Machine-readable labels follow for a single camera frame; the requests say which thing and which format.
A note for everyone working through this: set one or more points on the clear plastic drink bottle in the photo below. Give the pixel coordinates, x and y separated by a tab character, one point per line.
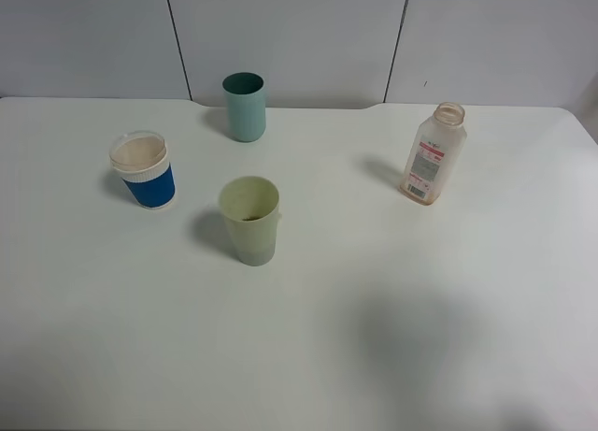
435	150

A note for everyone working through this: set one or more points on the pale green plastic cup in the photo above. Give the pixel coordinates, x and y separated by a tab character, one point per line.
250	209

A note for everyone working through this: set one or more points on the teal plastic cup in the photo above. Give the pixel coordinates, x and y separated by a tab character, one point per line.
245	103

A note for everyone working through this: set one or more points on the blue sleeved paper cup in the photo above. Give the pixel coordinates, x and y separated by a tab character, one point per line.
142	162

